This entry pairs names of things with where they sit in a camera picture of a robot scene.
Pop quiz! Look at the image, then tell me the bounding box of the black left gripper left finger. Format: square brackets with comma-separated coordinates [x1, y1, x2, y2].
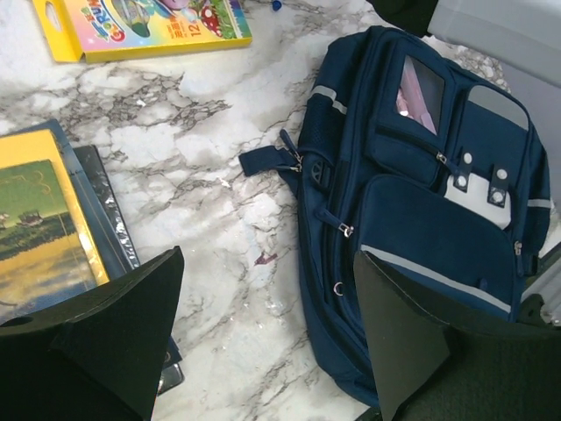
[1, 246, 184, 420]

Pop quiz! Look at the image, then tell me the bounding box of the pink ruler in pocket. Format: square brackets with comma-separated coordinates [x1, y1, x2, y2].
[395, 61, 437, 134]

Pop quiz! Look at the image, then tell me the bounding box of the Animal Farm book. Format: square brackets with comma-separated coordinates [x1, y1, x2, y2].
[1, 161, 96, 323]

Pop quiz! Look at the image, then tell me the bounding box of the dark book at bottom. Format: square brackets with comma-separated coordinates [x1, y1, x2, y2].
[43, 118, 185, 396]

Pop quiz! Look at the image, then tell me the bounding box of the yellow crayon box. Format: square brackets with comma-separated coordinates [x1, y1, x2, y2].
[32, 0, 252, 63]

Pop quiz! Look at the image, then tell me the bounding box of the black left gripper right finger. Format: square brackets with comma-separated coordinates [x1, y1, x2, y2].
[354, 252, 560, 420]

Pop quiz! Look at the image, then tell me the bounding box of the navy blue student backpack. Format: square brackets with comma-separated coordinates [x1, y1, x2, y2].
[239, 26, 552, 406]

